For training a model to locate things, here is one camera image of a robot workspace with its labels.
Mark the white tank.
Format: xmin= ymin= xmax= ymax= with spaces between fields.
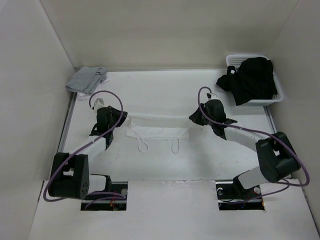
xmin=125 ymin=113 xmax=190 ymax=154
xmin=76 ymin=79 xmax=110 ymax=101

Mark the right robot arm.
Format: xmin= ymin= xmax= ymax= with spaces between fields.
xmin=189 ymin=99 xmax=301 ymax=198

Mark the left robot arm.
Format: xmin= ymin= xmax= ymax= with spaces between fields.
xmin=47 ymin=106 xmax=128 ymax=200

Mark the folded white tank top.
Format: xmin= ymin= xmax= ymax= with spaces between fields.
xmin=76 ymin=79 xmax=110 ymax=101

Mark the folded grey tank top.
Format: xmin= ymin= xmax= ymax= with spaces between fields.
xmin=65 ymin=66 xmax=108 ymax=95

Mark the black tank top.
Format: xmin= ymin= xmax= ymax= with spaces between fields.
xmin=216 ymin=57 xmax=278 ymax=106

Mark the white plastic basket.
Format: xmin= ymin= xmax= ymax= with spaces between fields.
xmin=225 ymin=53 xmax=284 ymax=107

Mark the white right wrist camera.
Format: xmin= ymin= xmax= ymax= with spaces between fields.
xmin=206 ymin=92 xmax=219 ymax=101

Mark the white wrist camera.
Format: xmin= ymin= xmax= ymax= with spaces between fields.
xmin=206 ymin=92 xmax=219 ymax=101
xmin=92 ymin=98 xmax=105 ymax=112

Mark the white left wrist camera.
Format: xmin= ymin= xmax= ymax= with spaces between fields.
xmin=92 ymin=98 xmax=105 ymax=112

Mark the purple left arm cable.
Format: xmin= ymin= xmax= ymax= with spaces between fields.
xmin=42 ymin=90 xmax=129 ymax=210

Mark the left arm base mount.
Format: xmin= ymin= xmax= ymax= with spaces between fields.
xmin=80 ymin=182 xmax=128 ymax=212

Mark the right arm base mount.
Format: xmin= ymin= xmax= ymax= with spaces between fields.
xmin=215 ymin=181 xmax=265 ymax=211

